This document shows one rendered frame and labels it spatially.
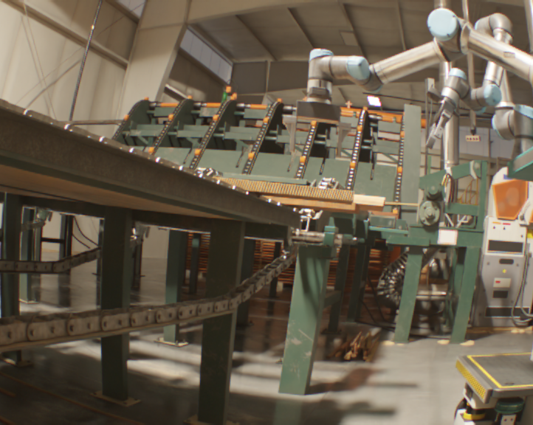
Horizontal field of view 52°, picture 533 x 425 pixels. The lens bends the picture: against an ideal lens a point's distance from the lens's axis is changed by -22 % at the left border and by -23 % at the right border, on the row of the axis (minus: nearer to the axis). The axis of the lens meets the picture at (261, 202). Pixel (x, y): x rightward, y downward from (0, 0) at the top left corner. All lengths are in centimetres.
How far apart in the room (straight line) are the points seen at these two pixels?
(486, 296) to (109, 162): 528
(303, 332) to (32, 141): 232
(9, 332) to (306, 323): 226
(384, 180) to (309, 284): 490
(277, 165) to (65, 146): 719
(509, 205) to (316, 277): 352
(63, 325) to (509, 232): 541
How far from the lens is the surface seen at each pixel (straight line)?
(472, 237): 506
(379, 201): 294
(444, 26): 185
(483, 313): 607
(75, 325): 102
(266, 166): 801
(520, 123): 233
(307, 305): 295
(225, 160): 818
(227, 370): 224
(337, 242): 258
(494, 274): 606
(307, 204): 234
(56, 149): 85
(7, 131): 74
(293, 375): 300
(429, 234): 504
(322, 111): 199
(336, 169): 790
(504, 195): 609
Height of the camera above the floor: 71
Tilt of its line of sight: 3 degrees up
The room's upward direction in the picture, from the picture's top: 6 degrees clockwise
